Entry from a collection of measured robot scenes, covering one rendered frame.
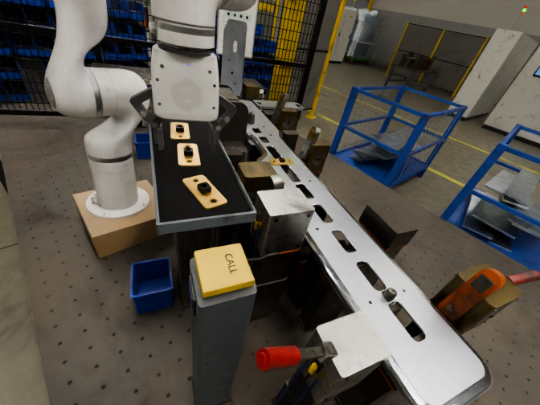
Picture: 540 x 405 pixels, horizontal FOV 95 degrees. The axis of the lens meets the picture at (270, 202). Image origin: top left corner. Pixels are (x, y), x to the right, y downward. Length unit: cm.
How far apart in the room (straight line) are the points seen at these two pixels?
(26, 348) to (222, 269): 148
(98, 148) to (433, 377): 90
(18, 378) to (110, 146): 115
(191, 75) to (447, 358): 62
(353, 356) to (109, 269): 74
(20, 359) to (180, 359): 107
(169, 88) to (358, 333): 46
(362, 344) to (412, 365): 13
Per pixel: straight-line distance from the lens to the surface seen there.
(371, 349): 43
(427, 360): 55
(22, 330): 179
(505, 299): 67
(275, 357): 30
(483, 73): 861
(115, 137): 85
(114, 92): 80
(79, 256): 99
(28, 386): 164
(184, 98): 44
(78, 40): 78
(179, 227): 36
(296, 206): 49
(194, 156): 50
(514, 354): 119
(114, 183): 90
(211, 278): 30
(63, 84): 78
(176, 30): 41
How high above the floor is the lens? 140
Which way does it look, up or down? 37 degrees down
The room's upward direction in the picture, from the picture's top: 13 degrees clockwise
